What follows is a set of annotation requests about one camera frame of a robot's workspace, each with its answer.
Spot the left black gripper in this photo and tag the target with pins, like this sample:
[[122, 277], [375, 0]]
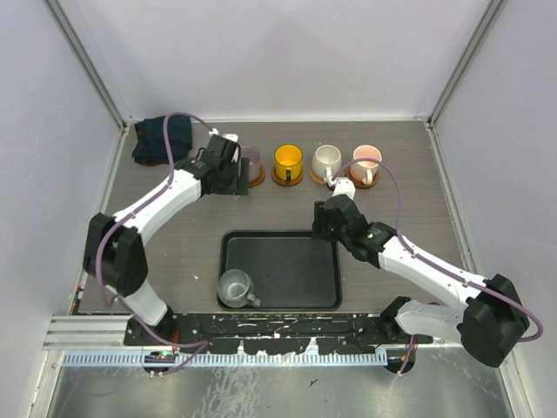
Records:
[[239, 185]]

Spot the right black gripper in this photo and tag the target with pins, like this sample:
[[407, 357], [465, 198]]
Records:
[[318, 227]]

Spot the purple mug black handle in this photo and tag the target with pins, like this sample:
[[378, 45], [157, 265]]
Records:
[[253, 155]]

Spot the dark wooden coaster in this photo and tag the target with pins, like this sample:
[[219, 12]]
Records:
[[360, 184], [259, 179], [286, 183]]

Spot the yellow mug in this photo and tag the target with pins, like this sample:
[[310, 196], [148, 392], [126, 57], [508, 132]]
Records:
[[288, 162]]

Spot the woven rattan coaster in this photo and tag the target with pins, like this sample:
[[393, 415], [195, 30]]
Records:
[[321, 176]]

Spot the white speckled mug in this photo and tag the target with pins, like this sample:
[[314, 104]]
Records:
[[327, 156]]

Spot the pink ceramic mug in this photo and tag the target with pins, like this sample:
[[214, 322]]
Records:
[[368, 157]]

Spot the grey stoneware mug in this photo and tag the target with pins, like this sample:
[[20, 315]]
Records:
[[236, 290]]

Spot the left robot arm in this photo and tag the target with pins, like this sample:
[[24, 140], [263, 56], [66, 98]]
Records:
[[115, 245]]

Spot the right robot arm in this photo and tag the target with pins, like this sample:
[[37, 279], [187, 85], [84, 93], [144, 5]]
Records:
[[485, 316]]

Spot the black plastic tray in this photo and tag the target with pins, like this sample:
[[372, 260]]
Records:
[[290, 270]]

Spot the dark blue folded cloth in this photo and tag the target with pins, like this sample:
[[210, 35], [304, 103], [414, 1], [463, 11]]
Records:
[[150, 148]]

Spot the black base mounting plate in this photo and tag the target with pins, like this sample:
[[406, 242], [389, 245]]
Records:
[[283, 333]]

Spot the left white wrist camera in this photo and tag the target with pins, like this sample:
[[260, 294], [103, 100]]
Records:
[[229, 136]]

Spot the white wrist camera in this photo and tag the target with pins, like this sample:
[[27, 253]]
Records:
[[229, 136], [341, 186]]

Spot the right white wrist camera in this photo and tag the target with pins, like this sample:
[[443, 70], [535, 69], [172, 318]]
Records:
[[341, 186]]

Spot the aluminium frame rail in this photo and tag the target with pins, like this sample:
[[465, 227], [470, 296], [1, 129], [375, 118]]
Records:
[[118, 331]]

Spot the perforated cable duct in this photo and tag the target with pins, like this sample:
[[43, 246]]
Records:
[[146, 358]]

